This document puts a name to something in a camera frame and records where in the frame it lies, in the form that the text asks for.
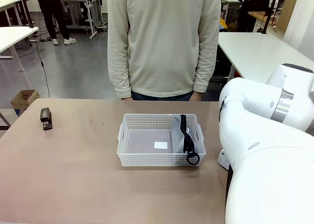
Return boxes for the white table with metal legs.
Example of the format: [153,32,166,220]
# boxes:
[0,26,39,72]

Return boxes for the person's left hand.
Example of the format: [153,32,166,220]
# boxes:
[190,90,203,102]

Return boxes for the black stapler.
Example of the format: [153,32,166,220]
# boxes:
[39,107,53,131]

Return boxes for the black hanging cable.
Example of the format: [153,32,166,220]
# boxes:
[36,36,51,98]

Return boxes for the black slanted stand pole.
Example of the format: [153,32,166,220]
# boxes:
[262,0,283,35]

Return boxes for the person's right forearm beige sleeve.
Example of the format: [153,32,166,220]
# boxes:
[107,44,132,98]

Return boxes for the small cardboard box on floor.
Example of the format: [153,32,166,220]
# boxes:
[10,89,41,110]

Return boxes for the person's left forearm beige sleeve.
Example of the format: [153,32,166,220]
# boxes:
[193,42,219,93]

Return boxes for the white perforated plastic basket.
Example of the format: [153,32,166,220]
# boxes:
[117,113,207,168]

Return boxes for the background person in black clothes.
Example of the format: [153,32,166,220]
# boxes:
[34,0,77,46]

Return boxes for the large cardboard box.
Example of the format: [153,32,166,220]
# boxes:
[278,0,299,33]

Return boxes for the grey background desk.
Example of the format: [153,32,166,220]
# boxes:
[61,0,109,40]

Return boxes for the person in beige sweater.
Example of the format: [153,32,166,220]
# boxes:
[107,0,221,102]

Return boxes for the white background table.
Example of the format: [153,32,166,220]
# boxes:
[0,0,23,26]

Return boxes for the wooden background table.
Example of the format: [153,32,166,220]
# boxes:
[247,10,283,29]

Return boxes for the black coiled lanyard with ring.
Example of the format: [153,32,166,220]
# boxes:
[180,114,199,166]

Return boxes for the background person in dark clothes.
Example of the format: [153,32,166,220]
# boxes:
[236,0,267,33]

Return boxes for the grey flat pouch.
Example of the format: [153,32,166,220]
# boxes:
[170,116,197,153]

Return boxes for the black camera stand pole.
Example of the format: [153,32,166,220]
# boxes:
[21,0,35,28]

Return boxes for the white table with rounded corner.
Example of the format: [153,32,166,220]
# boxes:
[217,31,314,87]

